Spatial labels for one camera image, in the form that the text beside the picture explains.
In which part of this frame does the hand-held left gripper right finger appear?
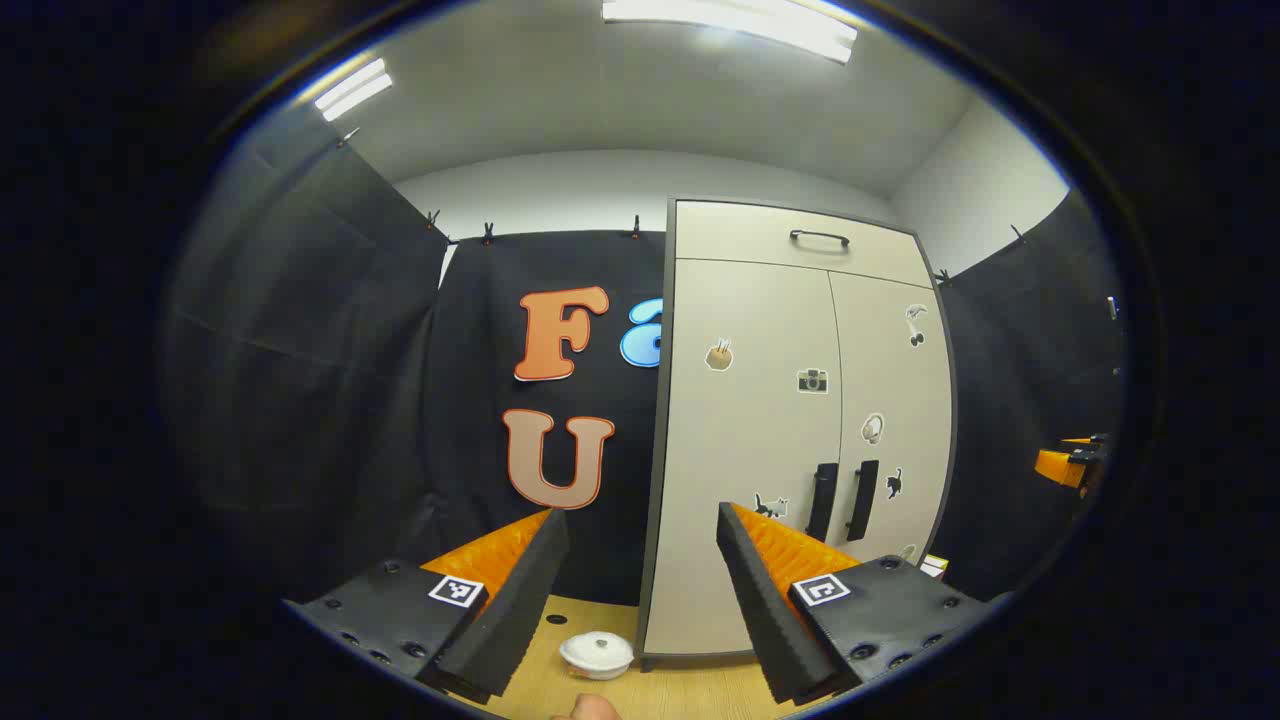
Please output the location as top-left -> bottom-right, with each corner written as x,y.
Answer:
716,502 -> 1001,706

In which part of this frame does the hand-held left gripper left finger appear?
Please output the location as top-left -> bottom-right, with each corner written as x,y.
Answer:
283,508 -> 571,706

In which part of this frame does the black door handle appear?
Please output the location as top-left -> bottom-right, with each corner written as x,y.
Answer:
806,463 -> 839,542
846,460 -> 880,542

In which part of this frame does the beige cabinet door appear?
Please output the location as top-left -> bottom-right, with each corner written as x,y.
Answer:
645,258 -> 843,656
828,270 -> 953,571

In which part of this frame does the grey double-door shoe cabinet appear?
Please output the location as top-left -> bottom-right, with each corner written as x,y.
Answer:
635,195 -> 959,669

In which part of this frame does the white lidded bowl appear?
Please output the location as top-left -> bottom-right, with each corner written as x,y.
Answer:
559,630 -> 635,681

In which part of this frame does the black backdrop cloth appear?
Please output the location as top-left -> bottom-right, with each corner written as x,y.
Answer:
165,100 -> 451,601
420,230 -> 669,606
935,190 -> 1126,601

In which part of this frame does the ceiling light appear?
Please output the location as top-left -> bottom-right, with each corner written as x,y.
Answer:
602,0 -> 859,64
315,58 -> 394,122

